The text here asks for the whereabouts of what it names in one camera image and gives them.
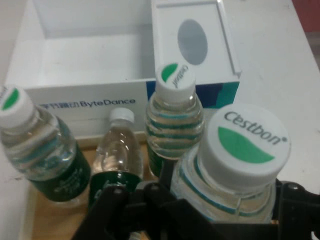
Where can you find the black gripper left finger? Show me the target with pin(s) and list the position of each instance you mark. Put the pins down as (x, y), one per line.
(150, 215)

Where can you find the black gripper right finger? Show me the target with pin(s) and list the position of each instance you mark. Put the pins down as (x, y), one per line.
(297, 205)

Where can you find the green label water bottle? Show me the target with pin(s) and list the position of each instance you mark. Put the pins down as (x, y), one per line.
(115, 150)
(237, 155)
(50, 155)
(172, 125)

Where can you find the wooden tray with cream rim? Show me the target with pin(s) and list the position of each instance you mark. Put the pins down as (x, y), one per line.
(55, 222)

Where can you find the white and blue cardboard box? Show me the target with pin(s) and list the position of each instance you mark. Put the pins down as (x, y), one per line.
(87, 62)

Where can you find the orange box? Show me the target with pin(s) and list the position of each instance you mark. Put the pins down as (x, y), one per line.
(312, 22)

